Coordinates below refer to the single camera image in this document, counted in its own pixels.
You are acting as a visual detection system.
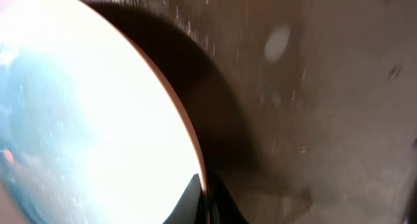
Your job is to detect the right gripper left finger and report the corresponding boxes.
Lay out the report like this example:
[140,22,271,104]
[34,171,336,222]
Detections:
[164,174,205,224]

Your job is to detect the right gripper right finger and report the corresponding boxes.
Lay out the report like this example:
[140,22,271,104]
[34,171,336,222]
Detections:
[208,173,249,224]

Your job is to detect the white plate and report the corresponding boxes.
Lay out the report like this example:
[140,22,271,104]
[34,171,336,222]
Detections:
[1,0,209,223]

